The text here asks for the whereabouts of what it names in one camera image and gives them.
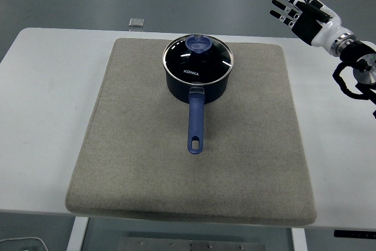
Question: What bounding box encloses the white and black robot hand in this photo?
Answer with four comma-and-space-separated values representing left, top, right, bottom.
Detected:
269, 0, 354, 49

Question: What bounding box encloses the grey metal plate with screws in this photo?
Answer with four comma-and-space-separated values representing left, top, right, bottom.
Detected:
117, 236, 265, 251

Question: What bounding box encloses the beige fabric mat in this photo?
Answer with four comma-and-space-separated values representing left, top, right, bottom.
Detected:
65, 38, 318, 229

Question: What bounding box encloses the black control panel under table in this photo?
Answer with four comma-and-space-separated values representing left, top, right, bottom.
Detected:
334, 229, 376, 239

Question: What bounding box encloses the white object on floor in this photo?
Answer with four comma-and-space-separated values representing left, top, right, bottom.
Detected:
0, 236, 48, 251

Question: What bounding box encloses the small silver floor plate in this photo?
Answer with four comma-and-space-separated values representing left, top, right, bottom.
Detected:
128, 17, 145, 29

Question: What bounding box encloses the glass pot lid blue knob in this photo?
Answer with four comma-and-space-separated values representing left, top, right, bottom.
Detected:
162, 34, 236, 85

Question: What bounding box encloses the dark blue pot long handle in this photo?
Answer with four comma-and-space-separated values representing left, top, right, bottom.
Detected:
164, 65, 230, 156

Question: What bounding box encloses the white table leg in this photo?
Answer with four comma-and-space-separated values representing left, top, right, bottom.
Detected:
290, 227, 308, 251
66, 217, 89, 251

